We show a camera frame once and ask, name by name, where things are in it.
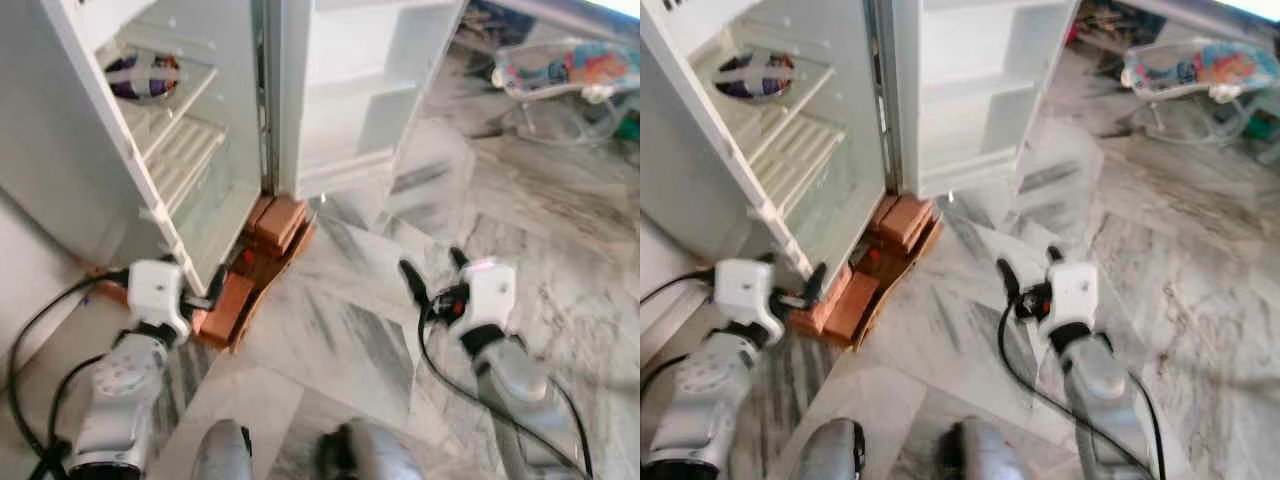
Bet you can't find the white fridge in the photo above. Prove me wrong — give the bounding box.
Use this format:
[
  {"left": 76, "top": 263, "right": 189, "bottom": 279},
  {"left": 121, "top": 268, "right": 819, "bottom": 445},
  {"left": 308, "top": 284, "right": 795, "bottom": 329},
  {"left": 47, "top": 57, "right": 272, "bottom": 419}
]
[
  {"left": 0, "top": 0, "right": 273, "bottom": 298},
  {"left": 640, "top": 0, "right": 893, "bottom": 293}
]

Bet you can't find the purple bowl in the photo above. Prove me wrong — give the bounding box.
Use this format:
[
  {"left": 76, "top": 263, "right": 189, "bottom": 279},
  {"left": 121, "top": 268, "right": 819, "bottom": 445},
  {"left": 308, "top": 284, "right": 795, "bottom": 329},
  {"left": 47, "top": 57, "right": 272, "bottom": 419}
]
[
  {"left": 714, "top": 52, "right": 797, "bottom": 102},
  {"left": 104, "top": 52, "right": 184, "bottom": 102}
]

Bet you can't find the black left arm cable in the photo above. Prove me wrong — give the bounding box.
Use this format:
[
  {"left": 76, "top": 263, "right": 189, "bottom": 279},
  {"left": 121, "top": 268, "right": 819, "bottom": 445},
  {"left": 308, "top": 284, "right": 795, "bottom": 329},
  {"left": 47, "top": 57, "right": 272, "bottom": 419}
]
[
  {"left": 4, "top": 270, "right": 133, "bottom": 480},
  {"left": 640, "top": 268, "right": 717, "bottom": 403}
]

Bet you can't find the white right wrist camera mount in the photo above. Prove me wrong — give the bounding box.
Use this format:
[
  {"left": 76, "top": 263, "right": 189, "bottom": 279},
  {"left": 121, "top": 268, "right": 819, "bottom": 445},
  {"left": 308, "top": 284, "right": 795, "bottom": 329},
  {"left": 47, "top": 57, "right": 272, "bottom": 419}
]
[
  {"left": 1039, "top": 259, "right": 1100, "bottom": 337},
  {"left": 461, "top": 257, "right": 519, "bottom": 337}
]

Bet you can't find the silver right robot leg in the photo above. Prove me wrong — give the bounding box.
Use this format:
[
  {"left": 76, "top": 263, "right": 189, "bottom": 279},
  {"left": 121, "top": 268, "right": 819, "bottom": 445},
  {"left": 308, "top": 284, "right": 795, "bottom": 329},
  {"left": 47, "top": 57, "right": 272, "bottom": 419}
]
[
  {"left": 316, "top": 419, "right": 423, "bottom": 480},
  {"left": 938, "top": 417, "right": 1033, "bottom": 480}
]

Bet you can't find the colourful baby bouncer seat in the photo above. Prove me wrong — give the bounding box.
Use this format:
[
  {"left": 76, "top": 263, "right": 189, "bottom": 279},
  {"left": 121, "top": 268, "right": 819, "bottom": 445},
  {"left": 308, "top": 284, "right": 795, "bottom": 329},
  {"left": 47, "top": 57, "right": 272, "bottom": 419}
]
[
  {"left": 489, "top": 37, "right": 641, "bottom": 137},
  {"left": 1119, "top": 37, "right": 1280, "bottom": 137}
]

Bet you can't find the orange brick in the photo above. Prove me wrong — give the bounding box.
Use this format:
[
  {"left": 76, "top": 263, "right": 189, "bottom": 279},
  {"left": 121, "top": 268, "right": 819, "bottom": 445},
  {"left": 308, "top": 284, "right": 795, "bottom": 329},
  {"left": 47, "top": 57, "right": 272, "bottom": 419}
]
[
  {"left": 250, "top": 196, "right": 307, "bottom": 251},
  {"left": 878, "top": 196, "right": 937, "bottom": 251},
  {"left": 822, "top": 270, "right": 883, "bottom": 343},
  {"left": 194, "top": 270, "right": 257, "bottom": 347}
]

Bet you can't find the silver left robot leg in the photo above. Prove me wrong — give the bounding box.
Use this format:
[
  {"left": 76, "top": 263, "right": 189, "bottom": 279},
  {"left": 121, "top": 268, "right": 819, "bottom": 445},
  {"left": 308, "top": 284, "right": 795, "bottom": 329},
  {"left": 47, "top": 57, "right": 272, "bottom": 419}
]
[
  {"left": 798, "top": 417, "right": 867, "bottom": 480},
  {"left": 190, "top": 419, "right": 257, "bottom": 480}
]

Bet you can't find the white fridge door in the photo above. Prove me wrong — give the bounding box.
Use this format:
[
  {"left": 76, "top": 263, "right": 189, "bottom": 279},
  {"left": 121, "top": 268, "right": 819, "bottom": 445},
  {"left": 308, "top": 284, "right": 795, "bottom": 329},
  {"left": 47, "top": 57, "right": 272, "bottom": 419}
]
[
  {"left": 270, "top": 0, "right": 471, "bottom": 201},
  {"left": 888, "top": 0, "right": 1083, "bottom": 199}
]

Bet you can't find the ribbed white fridge shelf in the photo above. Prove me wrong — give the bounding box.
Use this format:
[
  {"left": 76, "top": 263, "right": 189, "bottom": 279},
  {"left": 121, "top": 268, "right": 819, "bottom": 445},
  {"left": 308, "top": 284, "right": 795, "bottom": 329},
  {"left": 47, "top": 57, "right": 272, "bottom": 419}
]
[
  {"left": 143, "top": 114, "right": 229, "bottom": 217},
  {"left": 750, "top": 112, "right": 847, "bottom": 217}
]

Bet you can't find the silver robot leg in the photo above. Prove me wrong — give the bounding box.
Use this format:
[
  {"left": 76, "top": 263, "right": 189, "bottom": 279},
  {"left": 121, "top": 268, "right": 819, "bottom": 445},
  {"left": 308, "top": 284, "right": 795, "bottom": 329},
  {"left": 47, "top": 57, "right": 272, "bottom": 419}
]
[
  {"left": 190, "top": 419, "right": 257, "bottom": 480},
  {"left": 316, "top": 419, "right": 423, "bottom": 480},
  {"left": 798, "top": 417, "right": 867, "bottom": 480},
  {"left": 938, "top": 417, "right": 1033, "bottom": 480}
]

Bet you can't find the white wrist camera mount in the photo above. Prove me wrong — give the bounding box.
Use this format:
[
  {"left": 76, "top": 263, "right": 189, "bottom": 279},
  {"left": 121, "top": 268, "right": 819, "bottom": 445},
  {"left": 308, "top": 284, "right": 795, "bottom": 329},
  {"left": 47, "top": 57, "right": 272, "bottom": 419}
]
[
  {"left": 1039, "top": 259, "right": 1100, "bottom": 337},
  {"left": 712, "top": 257, "right": 787, "bottom": 347},
  {"left": 126, "top": 259, "right": 192, "bottom": 342},
  {"left": 461, "top": 257, "right": 519, "bottom": 337}
]

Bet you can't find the flat white fridge shelf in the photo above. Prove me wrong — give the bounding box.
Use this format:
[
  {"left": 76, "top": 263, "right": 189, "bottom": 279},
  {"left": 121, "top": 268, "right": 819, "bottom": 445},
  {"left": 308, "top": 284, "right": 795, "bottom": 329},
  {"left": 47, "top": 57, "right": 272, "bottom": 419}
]
[
  {"left": 95, "top": 44, "right": 220, "bottom": 158},
  {"left": 690, "top": 44, "right": 837, "bottom": 161}
]

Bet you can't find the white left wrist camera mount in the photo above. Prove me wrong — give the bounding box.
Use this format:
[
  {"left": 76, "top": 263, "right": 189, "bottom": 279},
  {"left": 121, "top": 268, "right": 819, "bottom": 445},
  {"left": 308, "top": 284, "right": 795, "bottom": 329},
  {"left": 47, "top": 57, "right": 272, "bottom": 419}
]
[
  {"left": 712, "top": 257, "right": 787, "bottom": 347},
  {"left": 126, "top": 259, "right": 192, "bottom": 342}
]

